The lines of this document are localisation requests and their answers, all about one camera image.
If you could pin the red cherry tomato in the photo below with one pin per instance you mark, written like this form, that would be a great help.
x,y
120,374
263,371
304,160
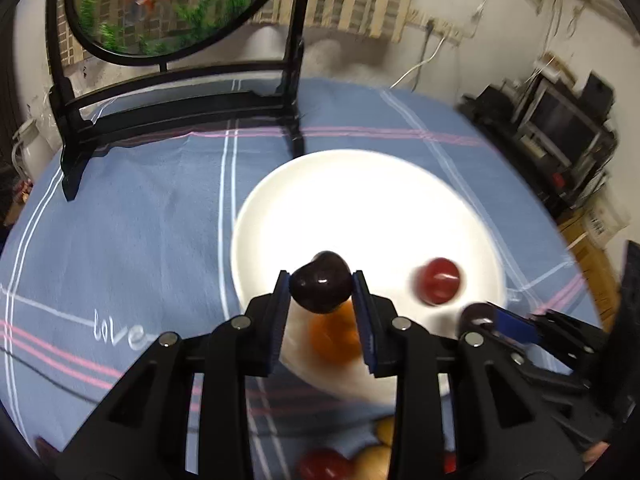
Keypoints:
x,y
325,464
450,462

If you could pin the cardboard box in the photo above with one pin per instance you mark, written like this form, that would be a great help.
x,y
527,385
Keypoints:
x,y
596,268

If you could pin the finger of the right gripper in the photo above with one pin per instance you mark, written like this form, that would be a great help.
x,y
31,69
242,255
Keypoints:
x,y
569,340

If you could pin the computer monitor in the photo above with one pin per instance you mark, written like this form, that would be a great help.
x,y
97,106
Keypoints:
x,y
560,126

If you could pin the round goldfish screen stand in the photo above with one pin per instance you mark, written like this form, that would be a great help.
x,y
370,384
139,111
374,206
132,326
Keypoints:
x,y
84,138

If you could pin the wall power strip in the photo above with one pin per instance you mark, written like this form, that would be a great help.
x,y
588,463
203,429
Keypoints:
x,y
439,26

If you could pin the dark cherry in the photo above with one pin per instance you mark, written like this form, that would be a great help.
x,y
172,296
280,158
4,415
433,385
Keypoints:
x,y
480,315
322,285

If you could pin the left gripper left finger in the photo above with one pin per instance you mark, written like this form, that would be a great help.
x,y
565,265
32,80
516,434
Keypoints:
x,y
180,411

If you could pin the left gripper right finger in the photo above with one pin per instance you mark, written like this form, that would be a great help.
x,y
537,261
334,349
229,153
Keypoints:
x,y
451,396

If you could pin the blue striped tablecloth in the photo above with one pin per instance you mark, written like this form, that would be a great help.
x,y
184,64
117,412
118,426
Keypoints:
x,y
87,284

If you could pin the red plum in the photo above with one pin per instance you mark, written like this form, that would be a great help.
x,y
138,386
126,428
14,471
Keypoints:
x,y
437,282

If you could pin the black speaker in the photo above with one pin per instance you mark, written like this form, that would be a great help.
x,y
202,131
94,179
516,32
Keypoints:
x,y
597,98

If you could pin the small yellow longan back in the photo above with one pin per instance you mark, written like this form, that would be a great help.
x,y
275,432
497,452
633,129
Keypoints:
x,y
384,430

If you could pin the beige potato fruit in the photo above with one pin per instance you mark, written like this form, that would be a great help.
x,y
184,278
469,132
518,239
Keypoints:
x,y
372,463

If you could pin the large front orange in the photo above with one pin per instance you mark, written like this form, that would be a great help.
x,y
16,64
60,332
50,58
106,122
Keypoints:
x,y
334,336

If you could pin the white oval plate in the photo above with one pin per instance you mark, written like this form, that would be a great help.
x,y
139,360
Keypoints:
x,y
384,216

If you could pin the black hat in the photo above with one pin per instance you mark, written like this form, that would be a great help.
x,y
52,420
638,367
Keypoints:
x,y
491,102

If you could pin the white kettle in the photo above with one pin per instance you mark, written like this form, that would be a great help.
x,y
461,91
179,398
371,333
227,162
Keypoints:
x,y
31,152

